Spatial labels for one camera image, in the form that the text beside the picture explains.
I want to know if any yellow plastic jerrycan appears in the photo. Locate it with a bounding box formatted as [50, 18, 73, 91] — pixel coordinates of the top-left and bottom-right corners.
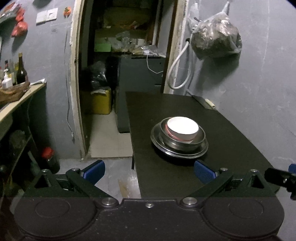
[80, 87, 112, 115]

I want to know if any kitchen cleaver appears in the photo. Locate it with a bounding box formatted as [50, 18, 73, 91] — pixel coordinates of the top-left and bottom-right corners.
[191, 95, 216, 110]

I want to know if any cluttered storage shelf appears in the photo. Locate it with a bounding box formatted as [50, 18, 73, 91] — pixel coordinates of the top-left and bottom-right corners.
[92, 0, 162, 56]

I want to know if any small white bottle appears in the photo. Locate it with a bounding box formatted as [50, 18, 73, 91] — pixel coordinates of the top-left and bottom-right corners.
[2, 70, 13, 88]

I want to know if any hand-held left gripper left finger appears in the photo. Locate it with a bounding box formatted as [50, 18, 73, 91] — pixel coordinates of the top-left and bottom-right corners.
[25, 160, 119, 209]

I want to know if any wooden door frame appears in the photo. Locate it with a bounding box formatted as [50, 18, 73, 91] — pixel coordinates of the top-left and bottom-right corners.
[69, 0, 185, 160]

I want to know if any black plastic bag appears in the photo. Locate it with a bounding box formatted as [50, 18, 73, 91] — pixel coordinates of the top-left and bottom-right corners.
[89, 61, 109, 90]

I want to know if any steel bowl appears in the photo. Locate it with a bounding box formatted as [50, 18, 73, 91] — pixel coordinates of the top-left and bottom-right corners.
[160, 117, 206, 152]

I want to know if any white cable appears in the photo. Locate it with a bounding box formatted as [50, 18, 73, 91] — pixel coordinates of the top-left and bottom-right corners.
[146, 54, 164, 75]

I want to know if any round steel plate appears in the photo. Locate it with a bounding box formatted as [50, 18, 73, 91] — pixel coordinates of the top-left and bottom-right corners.
[153, 139, 208, 160]
[151, 123, 208, 156]

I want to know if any white hose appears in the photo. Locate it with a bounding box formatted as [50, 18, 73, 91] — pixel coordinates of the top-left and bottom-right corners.
[167, 38, 197, 90]

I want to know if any white wall switch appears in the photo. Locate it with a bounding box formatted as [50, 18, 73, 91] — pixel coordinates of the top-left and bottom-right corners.
[47, 8, 59, 21]
[36, 11, 49, 24]

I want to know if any dark wine bottle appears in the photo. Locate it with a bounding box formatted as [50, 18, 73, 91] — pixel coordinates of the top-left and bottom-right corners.
[16, 53, 28, 85]

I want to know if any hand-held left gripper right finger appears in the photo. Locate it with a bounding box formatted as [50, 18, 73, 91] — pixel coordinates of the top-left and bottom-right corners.
[179, 160, 277, 209]

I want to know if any green box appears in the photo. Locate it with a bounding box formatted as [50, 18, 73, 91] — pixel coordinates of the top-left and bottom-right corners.
[94, 43, 112, 52]

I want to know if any hanging clear plastic bag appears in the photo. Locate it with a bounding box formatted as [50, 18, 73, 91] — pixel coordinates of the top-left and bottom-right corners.
[190, 1, 242, 59]

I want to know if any wooden shelf unit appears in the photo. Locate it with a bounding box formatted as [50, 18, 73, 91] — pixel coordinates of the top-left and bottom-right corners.
[0, 83, 47, 197]

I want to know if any dark cabinet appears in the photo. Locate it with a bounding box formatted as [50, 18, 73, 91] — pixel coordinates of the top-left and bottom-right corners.
[117, 56, 167, 133]

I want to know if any row of condiment bottles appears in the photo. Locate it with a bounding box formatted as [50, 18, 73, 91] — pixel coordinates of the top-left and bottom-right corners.
[0, 60, 19, 86]

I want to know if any wall rack with packets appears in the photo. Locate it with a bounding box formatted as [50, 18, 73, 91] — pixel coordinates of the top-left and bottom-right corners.
[0, 2, 21, 24]

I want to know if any red capped dark bottle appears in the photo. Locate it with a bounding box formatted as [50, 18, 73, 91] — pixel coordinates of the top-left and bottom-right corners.
[41, 147, 61, 174]

